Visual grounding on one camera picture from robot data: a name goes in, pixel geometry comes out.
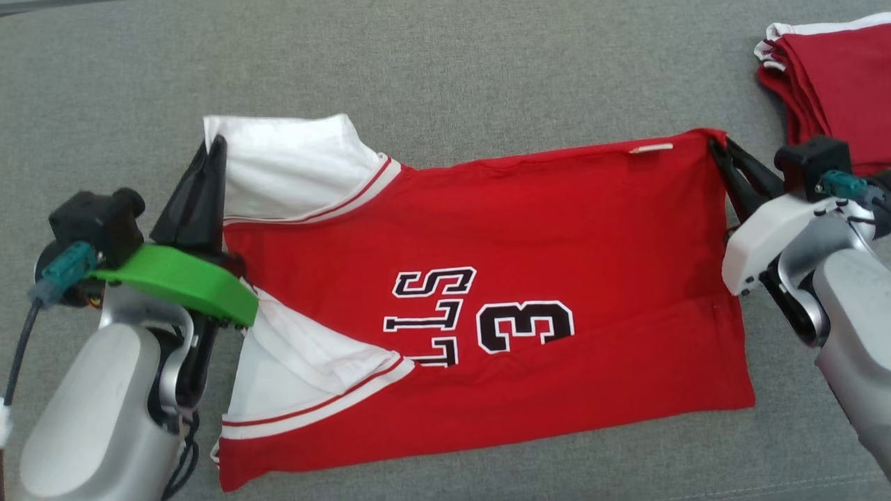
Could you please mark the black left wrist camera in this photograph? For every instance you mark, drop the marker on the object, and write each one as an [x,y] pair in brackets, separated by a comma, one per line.
[104,216]

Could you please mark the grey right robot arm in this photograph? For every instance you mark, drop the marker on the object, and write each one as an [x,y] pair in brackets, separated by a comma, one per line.
[849,313]

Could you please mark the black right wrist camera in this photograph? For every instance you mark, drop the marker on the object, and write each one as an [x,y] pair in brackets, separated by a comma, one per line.
[811,163]

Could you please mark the red shorts with white stripe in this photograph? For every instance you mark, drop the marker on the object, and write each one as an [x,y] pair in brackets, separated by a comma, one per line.
[842,83]

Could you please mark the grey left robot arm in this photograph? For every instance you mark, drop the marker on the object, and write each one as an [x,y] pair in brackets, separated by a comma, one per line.
[90,417]

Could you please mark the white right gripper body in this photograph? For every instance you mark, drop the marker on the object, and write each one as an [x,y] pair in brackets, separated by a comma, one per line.
[759,240]

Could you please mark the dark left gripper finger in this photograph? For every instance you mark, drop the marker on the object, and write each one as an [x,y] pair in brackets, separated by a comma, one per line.
[188,216]
[217,209]

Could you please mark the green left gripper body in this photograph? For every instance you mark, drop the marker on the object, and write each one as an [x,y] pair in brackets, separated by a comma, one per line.
[188,282]

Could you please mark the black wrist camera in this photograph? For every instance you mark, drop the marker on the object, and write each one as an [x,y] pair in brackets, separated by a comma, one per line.
[811,163]
[104,216]

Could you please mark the red basketball jersey white sleeves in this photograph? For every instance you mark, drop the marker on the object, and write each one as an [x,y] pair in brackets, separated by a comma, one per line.
[557,243]

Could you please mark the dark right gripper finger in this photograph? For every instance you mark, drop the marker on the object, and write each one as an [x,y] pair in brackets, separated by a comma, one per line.
[734,195]
[755,181]

